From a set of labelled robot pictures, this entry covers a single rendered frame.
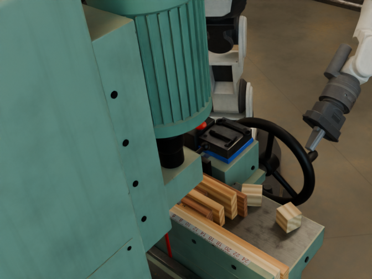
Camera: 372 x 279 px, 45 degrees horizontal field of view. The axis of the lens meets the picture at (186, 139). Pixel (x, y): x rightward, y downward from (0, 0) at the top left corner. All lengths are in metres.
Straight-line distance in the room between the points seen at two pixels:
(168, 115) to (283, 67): 2.58
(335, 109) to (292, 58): 2.18
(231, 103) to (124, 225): 1.18
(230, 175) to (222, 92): 0.76
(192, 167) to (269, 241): 0.22
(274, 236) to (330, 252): 1.14
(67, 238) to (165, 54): 0.29
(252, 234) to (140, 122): 0.41
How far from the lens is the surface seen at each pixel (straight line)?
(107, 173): 0.60
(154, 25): 0.64
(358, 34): 1.31
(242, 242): 0.91
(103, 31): 0.59
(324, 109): 1.20
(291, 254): 0.94
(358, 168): 2.49
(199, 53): 0.70
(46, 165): 0.53
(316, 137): 1.21
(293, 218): 0.95
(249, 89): 1.81
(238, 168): 1.06
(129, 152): 0.68
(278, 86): 3.06
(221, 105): 1.81
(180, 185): 0.88
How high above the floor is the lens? 1.66
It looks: 39 degrees down
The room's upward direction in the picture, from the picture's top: 7 degrees counter-clockwise
